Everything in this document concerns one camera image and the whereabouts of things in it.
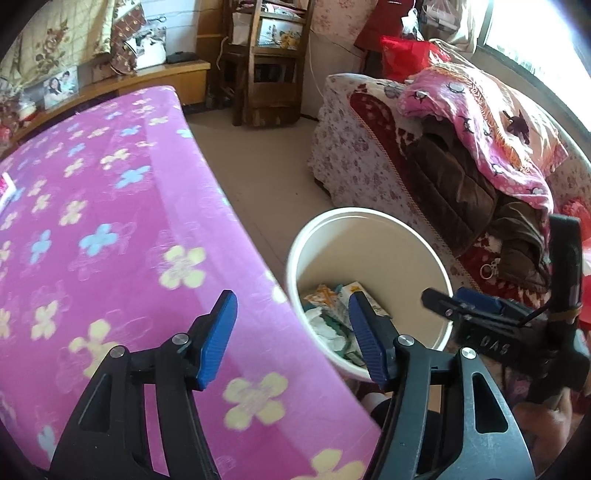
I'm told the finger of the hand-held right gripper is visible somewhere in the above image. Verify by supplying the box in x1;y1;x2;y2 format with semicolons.
421;286;532;328

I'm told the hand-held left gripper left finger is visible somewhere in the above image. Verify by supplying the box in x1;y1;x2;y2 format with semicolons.
48;290;238;480

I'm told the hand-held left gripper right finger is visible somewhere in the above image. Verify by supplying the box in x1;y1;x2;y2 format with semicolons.
348;292;536;480

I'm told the orange and white wrapper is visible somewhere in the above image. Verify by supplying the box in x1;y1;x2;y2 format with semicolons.
302;282;342;310

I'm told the white plastic bucket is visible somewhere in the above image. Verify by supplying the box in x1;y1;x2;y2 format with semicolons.
285;208;455;383

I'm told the person's right hand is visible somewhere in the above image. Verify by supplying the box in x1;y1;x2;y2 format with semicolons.
510;392;575;467

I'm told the dark olive garment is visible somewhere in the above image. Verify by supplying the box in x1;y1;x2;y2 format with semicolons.
489;198;552;294

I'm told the brown jacket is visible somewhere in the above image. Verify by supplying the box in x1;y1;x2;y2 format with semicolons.
406;124;499;257

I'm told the pink printed blanket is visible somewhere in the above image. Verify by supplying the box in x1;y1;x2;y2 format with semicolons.
398;65;568;213

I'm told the sofa with floral cover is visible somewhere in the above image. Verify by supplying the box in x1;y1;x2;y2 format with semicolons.
307;74;591;324

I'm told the red and white blanket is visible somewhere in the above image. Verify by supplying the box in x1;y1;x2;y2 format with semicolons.
348;88;555;308

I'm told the red bag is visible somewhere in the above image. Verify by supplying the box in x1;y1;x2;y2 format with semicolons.
379;36;451;84

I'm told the wooden chair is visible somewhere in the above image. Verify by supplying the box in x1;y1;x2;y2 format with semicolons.
217;0;315;127

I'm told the wooden cabinet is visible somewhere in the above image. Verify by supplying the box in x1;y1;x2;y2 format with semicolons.
0;60;212;144

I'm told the window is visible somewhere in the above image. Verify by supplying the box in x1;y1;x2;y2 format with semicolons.
480;0;591;125

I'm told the red garment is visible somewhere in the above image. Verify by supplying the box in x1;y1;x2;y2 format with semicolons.
355;0;426;51

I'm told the framed photo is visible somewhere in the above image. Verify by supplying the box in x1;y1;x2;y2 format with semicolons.
42;67;79;109

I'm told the white bag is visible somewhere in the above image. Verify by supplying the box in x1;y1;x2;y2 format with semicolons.
134;25;168;70

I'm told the pile of plastic bags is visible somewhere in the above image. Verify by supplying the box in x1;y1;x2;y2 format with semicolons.
0;78;42;139

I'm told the brown patterned cloth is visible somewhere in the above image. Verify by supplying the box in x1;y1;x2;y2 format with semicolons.
110;0;148;77

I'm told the yellow floral cloth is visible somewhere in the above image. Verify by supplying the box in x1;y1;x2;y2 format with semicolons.
0;0;116;88

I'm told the white cable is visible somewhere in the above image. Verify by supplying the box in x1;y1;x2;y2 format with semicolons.
308;37;325;97

